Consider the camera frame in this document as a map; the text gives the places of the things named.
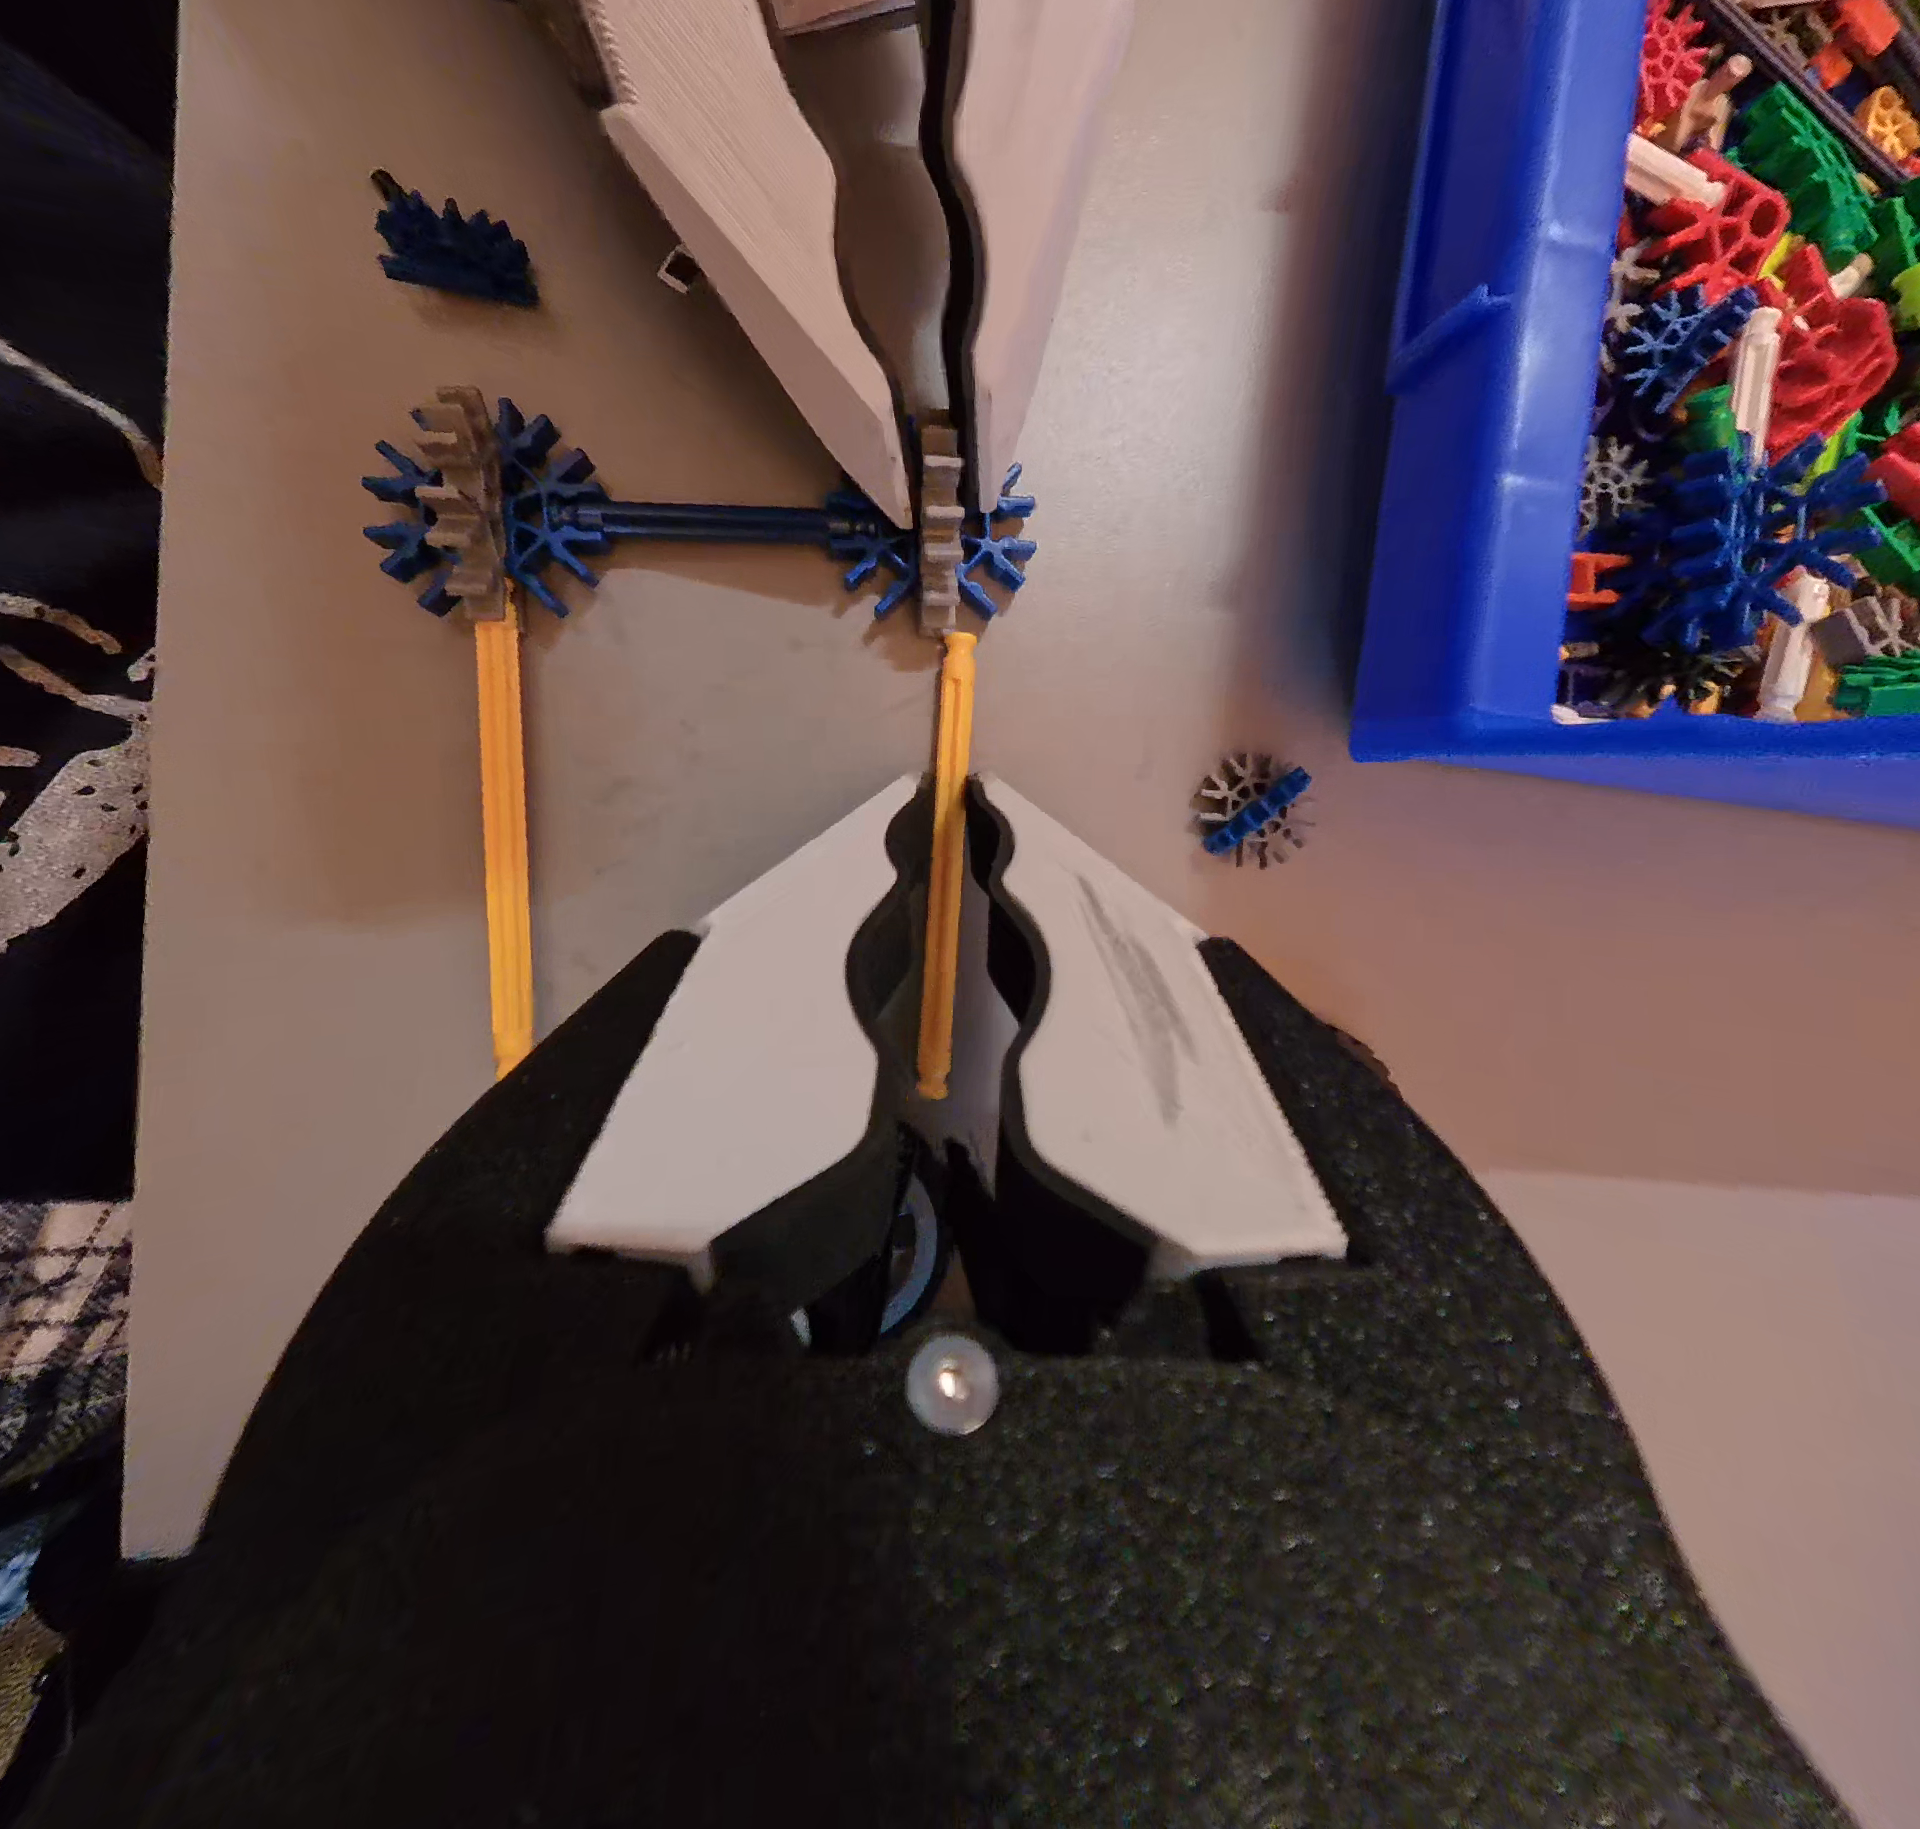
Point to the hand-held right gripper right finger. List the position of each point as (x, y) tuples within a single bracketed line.
[(1141, 1080)]

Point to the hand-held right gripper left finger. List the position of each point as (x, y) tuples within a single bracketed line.
[(721, 1080)]

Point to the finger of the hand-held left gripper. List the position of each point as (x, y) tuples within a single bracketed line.
[(1036, 88), (691, 59)]

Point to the yellow toy rod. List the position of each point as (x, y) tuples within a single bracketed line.
[(502, 811), (948, 751)]

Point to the blue toy rod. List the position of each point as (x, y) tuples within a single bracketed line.
[(721, 520)]

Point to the blue and grey connector hub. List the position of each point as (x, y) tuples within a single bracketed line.
[(533, 531), (942, 570)]

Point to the small white toy piece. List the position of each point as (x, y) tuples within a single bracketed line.
[(662, 267)]

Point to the blue connector with black rod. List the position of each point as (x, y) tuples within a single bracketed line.
[(450, 252)]

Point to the small blue grey connector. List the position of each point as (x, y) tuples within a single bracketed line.
[(1252, 811)]

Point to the blue plastic bin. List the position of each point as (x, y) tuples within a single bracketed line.
[(1486, 359)]

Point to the dark printed cloth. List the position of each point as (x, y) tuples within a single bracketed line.
[(75, 508)]

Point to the plaid cloth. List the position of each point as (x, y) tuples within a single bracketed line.
[(61, 1319)]

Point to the pile of colourful toy pieces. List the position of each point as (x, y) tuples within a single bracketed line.
[(1771, 359)]

